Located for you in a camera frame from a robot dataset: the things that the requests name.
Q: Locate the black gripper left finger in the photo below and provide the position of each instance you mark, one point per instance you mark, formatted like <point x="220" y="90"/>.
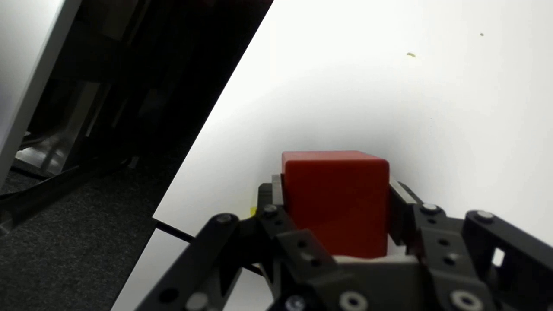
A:
<point x="243" y="270"/>

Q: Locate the orange cube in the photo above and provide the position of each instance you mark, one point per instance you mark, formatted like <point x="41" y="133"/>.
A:
<point x="338" y="201"/>

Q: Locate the white robot stand table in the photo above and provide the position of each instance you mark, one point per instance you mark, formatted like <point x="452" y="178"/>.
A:
<point x="23" y="87"/>

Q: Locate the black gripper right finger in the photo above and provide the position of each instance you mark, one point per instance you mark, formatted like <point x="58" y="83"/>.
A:
<point x="490" y="253"/>

